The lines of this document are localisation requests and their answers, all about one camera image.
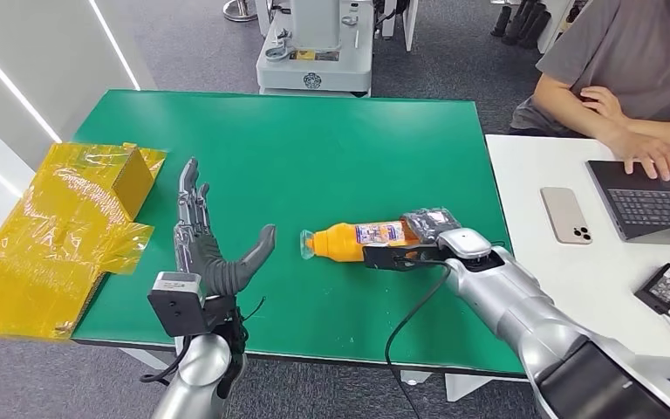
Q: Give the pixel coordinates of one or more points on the person's left hand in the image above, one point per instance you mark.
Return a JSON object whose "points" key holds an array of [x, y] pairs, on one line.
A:
{"points": [[604, 103]]}

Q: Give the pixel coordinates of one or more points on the person's right hand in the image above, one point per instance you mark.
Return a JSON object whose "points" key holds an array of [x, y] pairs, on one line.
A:
{"points": [[647, 155]]}

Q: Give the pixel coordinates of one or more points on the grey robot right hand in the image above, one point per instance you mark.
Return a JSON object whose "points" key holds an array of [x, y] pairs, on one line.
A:
{"points": [[430, 222]]}

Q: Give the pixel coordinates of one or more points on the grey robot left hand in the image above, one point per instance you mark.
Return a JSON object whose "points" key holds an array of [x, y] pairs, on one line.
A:
{"points": [[205, 254]]}

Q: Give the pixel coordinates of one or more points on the orange juice bottle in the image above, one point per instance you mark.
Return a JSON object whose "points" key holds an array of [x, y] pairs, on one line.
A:
{"points": [[341, 240]]}

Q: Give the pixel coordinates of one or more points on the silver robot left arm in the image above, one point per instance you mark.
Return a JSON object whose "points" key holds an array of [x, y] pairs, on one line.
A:
{"points": [[199, 370]]}

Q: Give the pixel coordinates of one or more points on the person's right forearm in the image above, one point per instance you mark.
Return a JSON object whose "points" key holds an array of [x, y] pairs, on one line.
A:
{"points": [[572, 107]]}

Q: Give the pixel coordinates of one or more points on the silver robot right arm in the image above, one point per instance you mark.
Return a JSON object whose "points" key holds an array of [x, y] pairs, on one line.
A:
{"points": [[531, 324]]}

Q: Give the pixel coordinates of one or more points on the dark grey laptop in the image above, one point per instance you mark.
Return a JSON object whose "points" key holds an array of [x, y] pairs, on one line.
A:
{"points": [[647, 202]]}

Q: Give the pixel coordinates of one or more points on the person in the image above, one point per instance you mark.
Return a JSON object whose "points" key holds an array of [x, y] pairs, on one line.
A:
{"points": [[630, 52]]}

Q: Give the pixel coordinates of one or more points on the beige smartphone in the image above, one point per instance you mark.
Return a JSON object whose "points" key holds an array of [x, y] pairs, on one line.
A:
{"points": [[566, 215]]}

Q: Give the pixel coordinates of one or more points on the black upright posts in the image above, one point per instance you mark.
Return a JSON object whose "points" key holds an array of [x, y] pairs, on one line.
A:
{"points": [[523, 23]]}

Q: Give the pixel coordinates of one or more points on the white table foot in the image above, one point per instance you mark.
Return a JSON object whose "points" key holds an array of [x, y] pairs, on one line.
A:
{"points": [[415, 377], [147, 358], [473, 386]]}

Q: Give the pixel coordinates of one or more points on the black power adapter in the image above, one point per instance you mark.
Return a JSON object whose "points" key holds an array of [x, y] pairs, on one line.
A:
{"points": [[665, 288]]}

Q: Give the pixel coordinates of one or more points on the yellow taped cardboard box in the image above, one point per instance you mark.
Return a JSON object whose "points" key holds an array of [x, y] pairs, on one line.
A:
{"points": [[52, 231]]}

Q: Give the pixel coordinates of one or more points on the white stand with grey column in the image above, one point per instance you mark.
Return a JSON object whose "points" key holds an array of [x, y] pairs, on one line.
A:
{"points": [[315, 63]]}

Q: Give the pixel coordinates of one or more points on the white furniture leg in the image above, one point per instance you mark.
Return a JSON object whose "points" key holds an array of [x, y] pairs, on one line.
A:
{"points": [[407, 23]]}

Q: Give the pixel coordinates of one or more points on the yellow label on stand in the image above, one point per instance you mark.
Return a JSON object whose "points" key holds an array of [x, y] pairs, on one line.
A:
{"points": [[313, 55]]}

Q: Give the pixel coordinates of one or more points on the silver chair base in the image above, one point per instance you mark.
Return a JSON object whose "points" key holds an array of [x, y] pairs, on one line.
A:
{"points": [[239, 10]]}

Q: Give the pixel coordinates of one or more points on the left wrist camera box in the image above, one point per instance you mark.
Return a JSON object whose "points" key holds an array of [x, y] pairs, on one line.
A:
{"points": [[176, 303]]}

